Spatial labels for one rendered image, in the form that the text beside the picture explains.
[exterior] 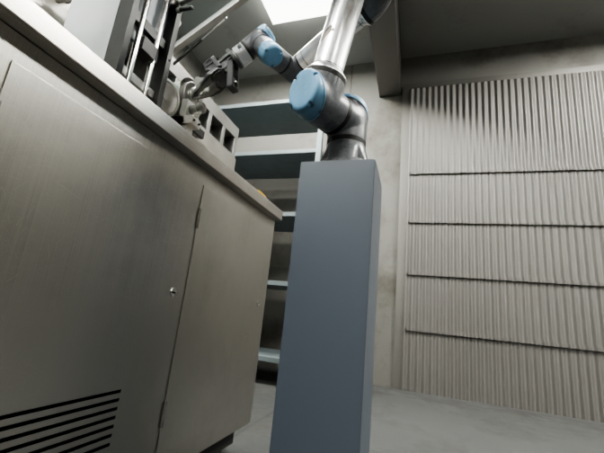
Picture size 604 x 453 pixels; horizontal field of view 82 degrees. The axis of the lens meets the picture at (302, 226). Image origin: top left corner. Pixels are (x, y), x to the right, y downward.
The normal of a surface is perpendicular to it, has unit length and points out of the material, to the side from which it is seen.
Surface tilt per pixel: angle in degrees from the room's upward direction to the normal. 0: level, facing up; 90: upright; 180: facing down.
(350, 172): 90
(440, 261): 90
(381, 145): 90
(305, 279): 90
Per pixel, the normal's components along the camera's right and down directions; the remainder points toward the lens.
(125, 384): 0.95, 0.02
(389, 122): -0.29, -0.26
